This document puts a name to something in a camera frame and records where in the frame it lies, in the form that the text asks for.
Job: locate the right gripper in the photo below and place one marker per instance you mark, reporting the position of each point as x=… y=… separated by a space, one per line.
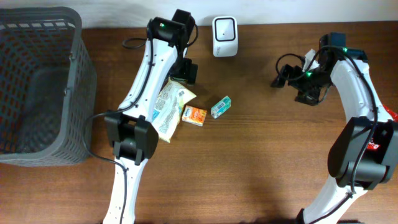
x=310 y=98

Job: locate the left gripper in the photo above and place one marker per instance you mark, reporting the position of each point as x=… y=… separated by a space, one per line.
x=189 y=72

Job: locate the cream noodle packet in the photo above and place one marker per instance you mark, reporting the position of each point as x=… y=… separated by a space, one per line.
x=169 y=107

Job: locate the orange tissue pack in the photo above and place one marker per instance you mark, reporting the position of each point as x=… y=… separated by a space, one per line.
x=194 y=115

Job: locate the teal tissue pack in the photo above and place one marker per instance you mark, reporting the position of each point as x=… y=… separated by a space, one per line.
x=221 y=107

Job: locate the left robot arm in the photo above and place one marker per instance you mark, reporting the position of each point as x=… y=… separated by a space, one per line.
x=130 y=130

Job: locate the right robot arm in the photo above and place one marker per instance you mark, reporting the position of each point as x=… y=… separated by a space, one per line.
x=365 y=153

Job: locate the white barcode scanner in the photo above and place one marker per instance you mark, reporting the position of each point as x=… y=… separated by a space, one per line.
x=225 y=36

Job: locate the grey plastic mesh basket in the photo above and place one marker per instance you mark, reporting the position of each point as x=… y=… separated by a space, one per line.
x=48 y=87

